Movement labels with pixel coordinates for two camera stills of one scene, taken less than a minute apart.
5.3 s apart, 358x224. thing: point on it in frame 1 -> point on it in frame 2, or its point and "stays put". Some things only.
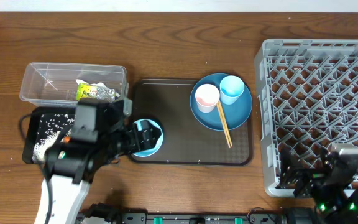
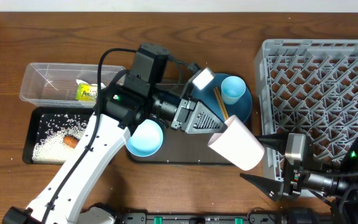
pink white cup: (207, 96) -> (238, 144)
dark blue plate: (236, 114) stays put
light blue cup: (231, 88) stays put
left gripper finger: (145, 138) -> (204, 120)
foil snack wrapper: (91, 91) stays put
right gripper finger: (293, 175) -> (272, 188)
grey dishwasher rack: (314, 94) stays put
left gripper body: (109, 134) -> (181, 112)
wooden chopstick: (223, 125) -> (217, 98)
